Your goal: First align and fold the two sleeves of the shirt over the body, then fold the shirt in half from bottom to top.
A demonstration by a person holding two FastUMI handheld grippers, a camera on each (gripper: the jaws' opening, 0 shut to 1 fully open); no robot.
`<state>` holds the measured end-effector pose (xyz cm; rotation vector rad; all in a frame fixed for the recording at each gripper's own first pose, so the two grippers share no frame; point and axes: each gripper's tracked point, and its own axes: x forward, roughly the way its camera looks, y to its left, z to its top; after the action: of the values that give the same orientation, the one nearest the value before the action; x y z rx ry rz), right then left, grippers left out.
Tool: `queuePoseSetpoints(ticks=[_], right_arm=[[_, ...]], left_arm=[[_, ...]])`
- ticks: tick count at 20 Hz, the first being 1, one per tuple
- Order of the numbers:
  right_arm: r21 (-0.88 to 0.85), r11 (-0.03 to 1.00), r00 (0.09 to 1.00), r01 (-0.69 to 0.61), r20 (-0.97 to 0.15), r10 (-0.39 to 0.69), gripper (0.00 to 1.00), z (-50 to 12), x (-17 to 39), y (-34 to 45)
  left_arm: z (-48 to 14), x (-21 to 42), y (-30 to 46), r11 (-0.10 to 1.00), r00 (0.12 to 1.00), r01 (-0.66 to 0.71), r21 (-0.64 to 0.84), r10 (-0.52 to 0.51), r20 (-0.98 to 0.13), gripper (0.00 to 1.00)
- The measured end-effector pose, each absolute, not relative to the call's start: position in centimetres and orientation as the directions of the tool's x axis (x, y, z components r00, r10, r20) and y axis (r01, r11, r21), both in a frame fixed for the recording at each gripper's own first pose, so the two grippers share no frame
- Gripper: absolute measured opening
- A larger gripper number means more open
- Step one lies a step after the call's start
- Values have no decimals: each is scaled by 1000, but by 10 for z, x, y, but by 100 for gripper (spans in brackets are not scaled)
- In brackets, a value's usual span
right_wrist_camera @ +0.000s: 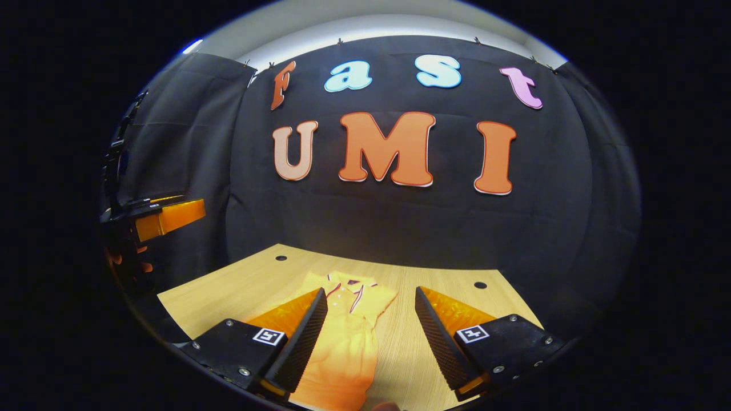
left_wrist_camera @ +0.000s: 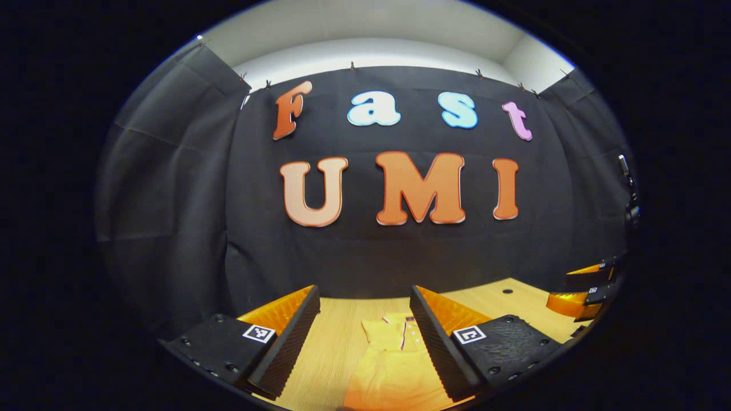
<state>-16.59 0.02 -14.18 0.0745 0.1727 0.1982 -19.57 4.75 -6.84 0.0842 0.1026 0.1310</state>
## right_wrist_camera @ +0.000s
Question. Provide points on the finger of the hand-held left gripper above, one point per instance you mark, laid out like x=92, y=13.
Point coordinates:
x=171, y=220
x=143, y=203

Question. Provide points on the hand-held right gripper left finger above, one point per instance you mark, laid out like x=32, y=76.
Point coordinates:
x=300, y=348

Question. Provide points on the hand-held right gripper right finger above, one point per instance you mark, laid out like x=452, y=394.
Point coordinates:
x=442, y=345

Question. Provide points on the orange T-shirt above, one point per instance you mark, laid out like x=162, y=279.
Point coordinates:
x=342, y=354

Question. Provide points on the plain black side cloth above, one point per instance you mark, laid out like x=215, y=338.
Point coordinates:
x=611, y=200
x=183, y=131

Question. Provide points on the black backdrop cloth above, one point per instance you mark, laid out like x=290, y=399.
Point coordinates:
x=400, y=228

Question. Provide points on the white ceiling light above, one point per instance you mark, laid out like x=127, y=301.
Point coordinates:
x=193, y=45

